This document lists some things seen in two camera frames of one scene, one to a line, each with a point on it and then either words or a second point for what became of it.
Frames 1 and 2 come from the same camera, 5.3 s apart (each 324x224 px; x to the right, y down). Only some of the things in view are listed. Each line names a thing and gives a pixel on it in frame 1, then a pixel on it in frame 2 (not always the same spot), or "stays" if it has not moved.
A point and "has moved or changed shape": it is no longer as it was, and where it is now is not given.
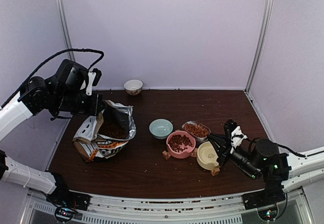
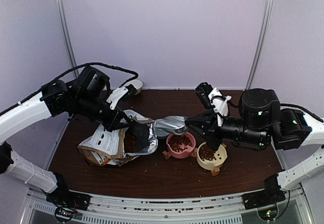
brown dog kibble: [118, 130] → [130, 143]
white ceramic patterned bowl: [133, 87] stays
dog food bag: [106, 134] has moved or changed shape
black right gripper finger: [220, 139] → [197, 118]
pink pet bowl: [180, 144] stays
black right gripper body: [224, 161] → [211, 129]
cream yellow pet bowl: [207, 155] stays
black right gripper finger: [218, 150] → [202, 136]
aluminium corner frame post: [61, 7] stays
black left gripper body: [93, 107] → [108, 123]
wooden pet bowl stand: [214, 172] stays
